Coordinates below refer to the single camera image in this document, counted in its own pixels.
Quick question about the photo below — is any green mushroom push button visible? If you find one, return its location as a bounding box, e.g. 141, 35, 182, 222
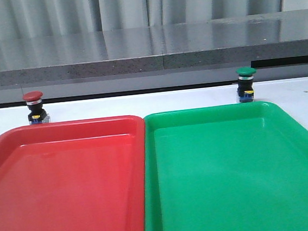
236, 67, 257, 103

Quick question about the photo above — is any red mushroom push button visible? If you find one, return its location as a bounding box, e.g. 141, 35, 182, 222
22, 91, 51, 124

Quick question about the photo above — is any green plastic tray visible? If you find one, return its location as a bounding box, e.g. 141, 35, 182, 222
144, 102, 308, 231

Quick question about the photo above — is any red plastic tray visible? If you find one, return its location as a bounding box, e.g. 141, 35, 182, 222
0, 116, 145, 231

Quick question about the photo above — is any grey granite counter slab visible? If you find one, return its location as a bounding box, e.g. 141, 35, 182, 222
0, 9, 308, 106

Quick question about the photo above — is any grey pleated curtain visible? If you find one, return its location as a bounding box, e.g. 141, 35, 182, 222
0, 0, 308, 41

